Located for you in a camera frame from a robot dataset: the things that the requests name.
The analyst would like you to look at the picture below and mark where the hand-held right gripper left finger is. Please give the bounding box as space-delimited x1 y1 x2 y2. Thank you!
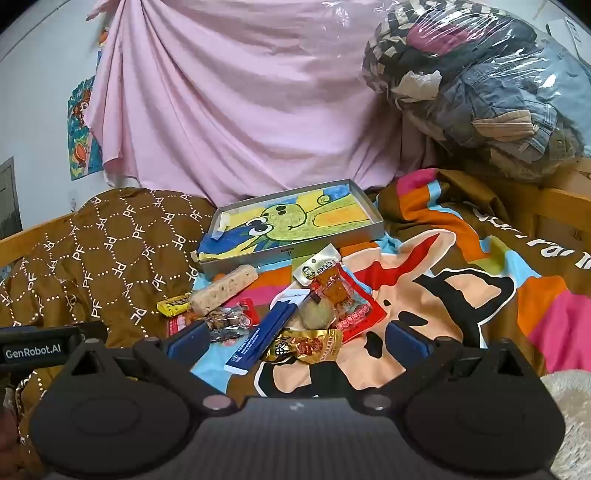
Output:
65 320 234 411

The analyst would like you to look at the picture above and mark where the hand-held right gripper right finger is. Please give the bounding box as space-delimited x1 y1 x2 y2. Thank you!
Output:
355 320 527 411

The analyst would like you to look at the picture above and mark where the yellow snack packet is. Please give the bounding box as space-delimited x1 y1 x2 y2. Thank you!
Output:
157 293 192 318

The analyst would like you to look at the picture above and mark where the red packet of tofu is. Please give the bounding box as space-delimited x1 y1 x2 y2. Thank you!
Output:
310 261 387 343

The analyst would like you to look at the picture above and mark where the long blue packet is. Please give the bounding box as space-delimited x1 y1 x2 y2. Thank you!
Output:
223 288 315 374

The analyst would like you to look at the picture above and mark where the pale packet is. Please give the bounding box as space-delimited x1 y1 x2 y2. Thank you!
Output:
288 298 334 330

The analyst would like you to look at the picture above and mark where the gold snack packet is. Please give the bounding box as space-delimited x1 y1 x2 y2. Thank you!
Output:
261 329 345 364

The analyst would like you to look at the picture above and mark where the grey tray with drawing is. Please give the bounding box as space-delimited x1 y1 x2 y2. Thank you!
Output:
191 179 385 281

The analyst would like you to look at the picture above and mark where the puffed rice bar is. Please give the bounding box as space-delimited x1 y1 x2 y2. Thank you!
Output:
189 265 259 317

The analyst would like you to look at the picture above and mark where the colourful printed blanket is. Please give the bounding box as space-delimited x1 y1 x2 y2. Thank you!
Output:
189 168 591 398

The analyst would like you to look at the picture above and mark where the brown patterned blanket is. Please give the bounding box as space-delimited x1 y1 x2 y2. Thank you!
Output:
0 187 218 480

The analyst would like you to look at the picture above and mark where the white snack packet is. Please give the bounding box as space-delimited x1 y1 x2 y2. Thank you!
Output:
293 244 342 287

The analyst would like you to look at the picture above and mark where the pink hanging sheet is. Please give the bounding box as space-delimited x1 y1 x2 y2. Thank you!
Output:
85 0 444 208

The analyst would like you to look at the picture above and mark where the clear bag of clothes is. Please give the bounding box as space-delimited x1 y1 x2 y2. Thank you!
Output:
362 0 591 181

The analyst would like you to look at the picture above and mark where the grey wall frame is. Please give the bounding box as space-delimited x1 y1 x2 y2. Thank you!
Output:
0 157 23 238

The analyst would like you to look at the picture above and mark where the cartoon wall poster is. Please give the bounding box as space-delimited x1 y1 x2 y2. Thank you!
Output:
68 51 109 182

